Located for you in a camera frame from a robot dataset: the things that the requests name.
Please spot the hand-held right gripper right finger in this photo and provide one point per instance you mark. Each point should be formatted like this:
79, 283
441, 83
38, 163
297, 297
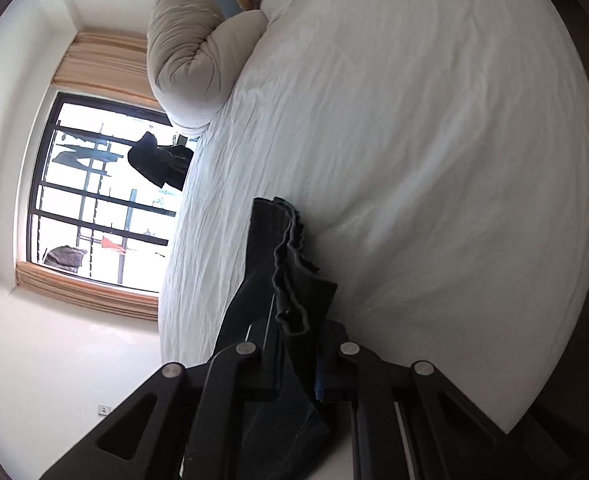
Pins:
337, 375

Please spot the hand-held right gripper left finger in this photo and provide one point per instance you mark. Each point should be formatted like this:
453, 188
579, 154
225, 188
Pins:
224, 375

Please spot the black pants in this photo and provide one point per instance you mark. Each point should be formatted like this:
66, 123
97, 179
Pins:
259, 270

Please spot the beige curtain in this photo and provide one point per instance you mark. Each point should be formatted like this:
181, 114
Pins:
104, 60
84, 290

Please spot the red hanging cloth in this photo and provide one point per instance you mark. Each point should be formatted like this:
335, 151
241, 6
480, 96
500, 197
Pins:
112, 245

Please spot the grey hanging garment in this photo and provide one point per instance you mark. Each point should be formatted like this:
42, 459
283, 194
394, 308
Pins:
67, 257

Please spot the white bed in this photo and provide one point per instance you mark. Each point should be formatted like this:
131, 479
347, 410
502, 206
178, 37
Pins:
399, 160

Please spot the black hanging jacket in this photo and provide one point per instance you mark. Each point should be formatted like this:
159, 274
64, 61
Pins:
157, 160

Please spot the dark hanging clothes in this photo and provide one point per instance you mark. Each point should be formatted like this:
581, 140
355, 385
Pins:
87, 156

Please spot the rolled white duvet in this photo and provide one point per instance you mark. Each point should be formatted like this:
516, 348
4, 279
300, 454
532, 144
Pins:
189, 60

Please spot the white wall socket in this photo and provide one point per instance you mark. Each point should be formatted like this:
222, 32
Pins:
104, 409

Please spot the black sliding door frame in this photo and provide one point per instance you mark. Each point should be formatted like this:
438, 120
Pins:
42, 180

